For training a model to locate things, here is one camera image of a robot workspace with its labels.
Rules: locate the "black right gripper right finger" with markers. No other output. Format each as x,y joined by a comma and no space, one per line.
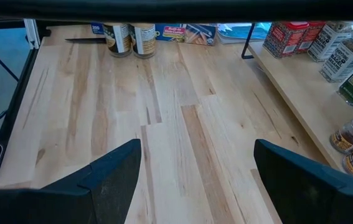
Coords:
313,205

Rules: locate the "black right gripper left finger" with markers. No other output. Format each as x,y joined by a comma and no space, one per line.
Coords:
54,207

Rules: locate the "tan lid round can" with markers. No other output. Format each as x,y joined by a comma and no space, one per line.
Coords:
117,40
143,40

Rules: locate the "blue plastic wrap box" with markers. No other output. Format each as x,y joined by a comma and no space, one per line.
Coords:
182,34

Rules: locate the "black aluminium table frame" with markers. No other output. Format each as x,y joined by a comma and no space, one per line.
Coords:
14,99

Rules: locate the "wooden shelf black metal frame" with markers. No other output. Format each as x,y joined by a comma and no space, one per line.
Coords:
288,77

